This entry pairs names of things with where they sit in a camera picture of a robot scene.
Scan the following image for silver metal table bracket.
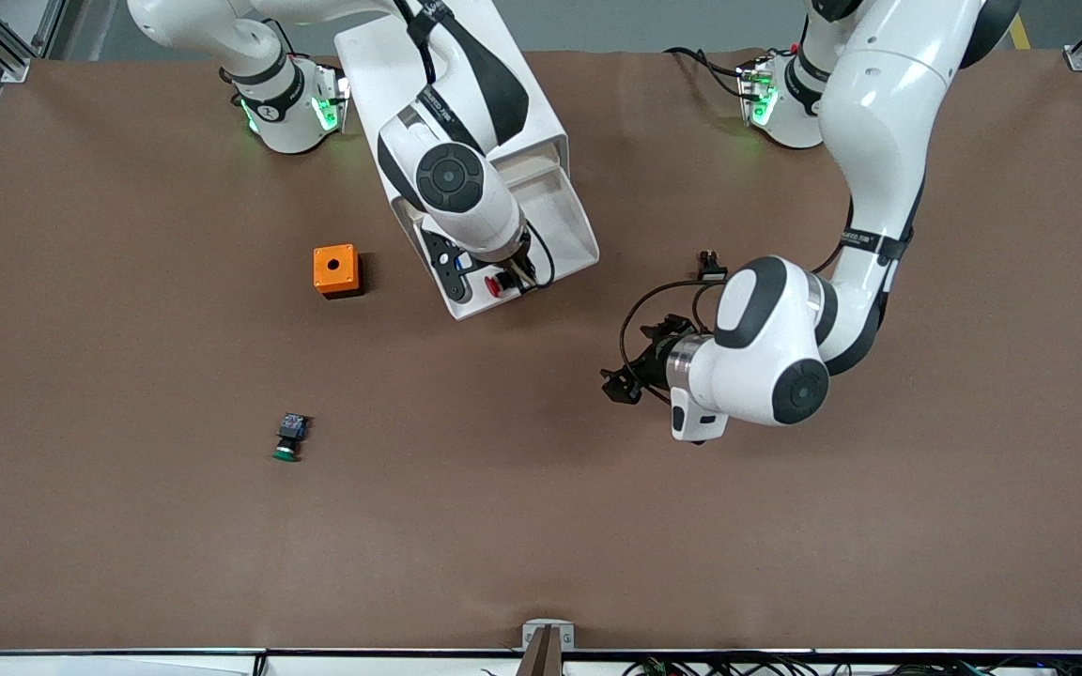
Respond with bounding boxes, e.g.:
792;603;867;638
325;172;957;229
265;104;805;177
522;620;576;651

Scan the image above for brown post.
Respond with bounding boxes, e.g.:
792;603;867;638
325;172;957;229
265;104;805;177
524;627;563;676

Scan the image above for black arm base cable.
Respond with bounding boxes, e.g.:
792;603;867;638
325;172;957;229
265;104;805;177
663;45;744;95

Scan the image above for orange button enclosure box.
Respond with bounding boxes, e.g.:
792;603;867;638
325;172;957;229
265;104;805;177
313;244;363;300

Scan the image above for green mushroom push button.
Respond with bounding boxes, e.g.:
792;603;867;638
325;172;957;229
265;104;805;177
270;411;310;464

